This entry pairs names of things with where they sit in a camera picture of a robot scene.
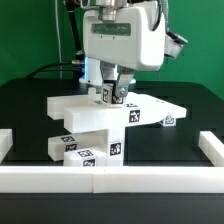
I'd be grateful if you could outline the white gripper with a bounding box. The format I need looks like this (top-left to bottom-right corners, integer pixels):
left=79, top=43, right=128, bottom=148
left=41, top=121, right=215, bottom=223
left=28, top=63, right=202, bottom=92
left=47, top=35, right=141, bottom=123
left=83, top=5, right=165, bottom=98

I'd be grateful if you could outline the white tagged cube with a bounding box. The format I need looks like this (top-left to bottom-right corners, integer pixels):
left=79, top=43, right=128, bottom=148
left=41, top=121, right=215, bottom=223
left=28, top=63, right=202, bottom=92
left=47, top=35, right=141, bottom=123
left=101, top=83, right=124, bottom=107
left=160, top=116, right=176, bottom=127

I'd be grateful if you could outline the white chair back part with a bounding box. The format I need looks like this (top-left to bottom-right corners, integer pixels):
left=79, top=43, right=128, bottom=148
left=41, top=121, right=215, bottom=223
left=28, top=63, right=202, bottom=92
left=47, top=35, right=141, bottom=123
left=47, top=88, right=187, bottom=134

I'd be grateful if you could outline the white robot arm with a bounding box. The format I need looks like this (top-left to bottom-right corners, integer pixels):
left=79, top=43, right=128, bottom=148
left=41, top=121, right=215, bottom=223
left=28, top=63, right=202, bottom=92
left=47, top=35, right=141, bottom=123
left=64, top=0, right=165, bottom=97

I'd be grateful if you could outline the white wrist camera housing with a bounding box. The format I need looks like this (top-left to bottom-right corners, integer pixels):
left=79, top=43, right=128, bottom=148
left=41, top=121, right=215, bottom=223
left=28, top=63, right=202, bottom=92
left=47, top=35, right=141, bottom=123
left=165, top=31, right=188, bottom=58

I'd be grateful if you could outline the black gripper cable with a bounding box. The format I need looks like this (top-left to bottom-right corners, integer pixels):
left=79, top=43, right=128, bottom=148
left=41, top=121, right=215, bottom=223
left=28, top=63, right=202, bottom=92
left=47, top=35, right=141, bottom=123
left=151, top=0, right=171, bottom=33

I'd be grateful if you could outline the black cable on table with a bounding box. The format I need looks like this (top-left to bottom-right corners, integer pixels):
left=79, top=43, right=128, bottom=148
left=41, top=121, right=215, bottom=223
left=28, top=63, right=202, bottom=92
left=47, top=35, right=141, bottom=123
left=25, top=60, right=88, bottom=80

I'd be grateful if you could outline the white hanging cable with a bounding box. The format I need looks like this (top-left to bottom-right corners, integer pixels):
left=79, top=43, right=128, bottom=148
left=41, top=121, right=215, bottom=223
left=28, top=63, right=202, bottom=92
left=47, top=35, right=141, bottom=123
left=54, top=0, right=64, bottom=80

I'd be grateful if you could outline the white left fence rail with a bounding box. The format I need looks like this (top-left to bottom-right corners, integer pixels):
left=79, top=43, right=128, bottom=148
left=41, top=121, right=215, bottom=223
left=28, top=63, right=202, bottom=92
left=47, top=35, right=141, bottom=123
left=0, top=129, right=13, bottom=163

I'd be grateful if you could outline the white front fence rail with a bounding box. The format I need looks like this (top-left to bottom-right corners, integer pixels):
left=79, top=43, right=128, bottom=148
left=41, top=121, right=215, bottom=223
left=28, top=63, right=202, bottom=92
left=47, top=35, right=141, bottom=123
left=0, top=166, right=224, bottom=193

